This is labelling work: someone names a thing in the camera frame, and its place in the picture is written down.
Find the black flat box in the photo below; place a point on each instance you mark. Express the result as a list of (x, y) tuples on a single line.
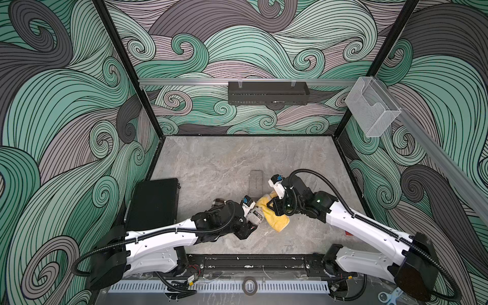
[(154, 205)]

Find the black corner frame post left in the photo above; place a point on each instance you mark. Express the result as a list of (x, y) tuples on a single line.
[(116, 40)]

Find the blue scissors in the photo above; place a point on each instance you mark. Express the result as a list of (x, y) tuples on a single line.
[(390, 298)]

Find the black tape roll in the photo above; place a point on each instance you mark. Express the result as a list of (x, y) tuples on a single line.
[(249, 286)]

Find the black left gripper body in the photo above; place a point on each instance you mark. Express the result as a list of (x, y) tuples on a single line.
[(239, 230)]

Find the black corner frame post right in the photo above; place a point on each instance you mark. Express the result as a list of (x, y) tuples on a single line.
[(393, 35)]

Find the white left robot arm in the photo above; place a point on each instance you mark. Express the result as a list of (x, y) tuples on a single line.
[(121, 253)]

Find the aluminium rail back wall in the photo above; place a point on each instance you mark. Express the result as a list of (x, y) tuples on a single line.
[(225, 81)]

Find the yellow pink microfiber cloth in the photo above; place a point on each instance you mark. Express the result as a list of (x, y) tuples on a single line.
[(278, 223)]

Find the black wall tray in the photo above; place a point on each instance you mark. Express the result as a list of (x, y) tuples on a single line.
[(268, 93)]

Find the clear acrylic wall holder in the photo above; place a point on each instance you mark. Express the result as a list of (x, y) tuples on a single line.
[(372, 106)]

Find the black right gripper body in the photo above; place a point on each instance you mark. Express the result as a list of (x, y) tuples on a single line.
[(281, 206)]

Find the aluminium rail wall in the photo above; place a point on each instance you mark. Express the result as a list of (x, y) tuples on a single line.
[(225, 81), (420, 121)]

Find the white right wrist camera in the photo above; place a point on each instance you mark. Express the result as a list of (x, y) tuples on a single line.
[(276, 182)]

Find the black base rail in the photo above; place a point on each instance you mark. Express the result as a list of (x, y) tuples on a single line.
[(311, 265)]

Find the white perforated cable duct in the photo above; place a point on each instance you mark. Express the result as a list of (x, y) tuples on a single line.
[(227, 286)]

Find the black corner frame post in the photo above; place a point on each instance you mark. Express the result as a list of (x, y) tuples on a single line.
[(116, 40), (393, 35)]

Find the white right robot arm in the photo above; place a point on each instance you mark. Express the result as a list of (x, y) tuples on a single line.
[(400, 258)]

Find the aluminium rail right wall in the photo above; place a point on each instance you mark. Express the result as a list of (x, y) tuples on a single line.
[(420, 121)]

